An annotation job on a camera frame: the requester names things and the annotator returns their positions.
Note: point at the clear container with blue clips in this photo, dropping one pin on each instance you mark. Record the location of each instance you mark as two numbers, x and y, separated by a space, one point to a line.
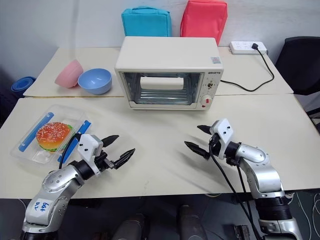
60 113

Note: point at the blue fabric bag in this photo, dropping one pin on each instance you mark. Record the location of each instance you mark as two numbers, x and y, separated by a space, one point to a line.
146 23

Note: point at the cream toaster oven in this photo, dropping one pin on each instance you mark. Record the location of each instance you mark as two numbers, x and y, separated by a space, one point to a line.
162 53

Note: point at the toy hamburger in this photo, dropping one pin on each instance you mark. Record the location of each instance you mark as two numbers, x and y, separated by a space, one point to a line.
52 135

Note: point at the glass oven door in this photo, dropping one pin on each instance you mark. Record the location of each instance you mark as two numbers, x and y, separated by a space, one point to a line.
130 87

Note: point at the white timer dial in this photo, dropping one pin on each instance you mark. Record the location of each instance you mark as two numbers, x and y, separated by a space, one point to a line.
206 101

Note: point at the blue plastic bowl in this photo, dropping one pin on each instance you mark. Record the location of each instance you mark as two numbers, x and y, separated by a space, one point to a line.
96 86

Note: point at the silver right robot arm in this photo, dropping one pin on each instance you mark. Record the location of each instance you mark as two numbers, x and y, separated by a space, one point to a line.
262 172

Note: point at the small printed sticker label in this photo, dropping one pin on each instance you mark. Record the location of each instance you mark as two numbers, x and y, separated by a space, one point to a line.
216 60

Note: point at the small oven temperature knob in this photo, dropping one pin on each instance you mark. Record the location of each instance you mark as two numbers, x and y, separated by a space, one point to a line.
209 85

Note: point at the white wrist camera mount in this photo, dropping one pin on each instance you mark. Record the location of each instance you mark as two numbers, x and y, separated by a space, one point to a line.
86 146
224 130

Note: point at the pink plastic bowl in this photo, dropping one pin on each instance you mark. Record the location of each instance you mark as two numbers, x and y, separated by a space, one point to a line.
68 75

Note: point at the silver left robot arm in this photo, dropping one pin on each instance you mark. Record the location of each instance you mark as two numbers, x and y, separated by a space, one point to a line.
58 180

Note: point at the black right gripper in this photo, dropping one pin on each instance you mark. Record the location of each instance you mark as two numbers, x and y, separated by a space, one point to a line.
216 146

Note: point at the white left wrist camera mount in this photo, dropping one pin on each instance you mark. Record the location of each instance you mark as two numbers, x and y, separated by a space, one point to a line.
86 146

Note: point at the white power strip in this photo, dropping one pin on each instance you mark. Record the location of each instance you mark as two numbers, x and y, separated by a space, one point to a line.
241 47

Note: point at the black chair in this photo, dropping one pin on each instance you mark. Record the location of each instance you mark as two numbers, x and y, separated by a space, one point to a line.
302 65

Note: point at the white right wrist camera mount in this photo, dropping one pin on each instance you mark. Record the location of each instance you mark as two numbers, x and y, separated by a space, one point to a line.
224 130

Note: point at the red fabric bag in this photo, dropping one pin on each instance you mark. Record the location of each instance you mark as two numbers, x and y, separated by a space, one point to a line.
203 21

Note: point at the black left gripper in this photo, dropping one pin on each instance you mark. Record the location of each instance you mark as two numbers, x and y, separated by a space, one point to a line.
103 162

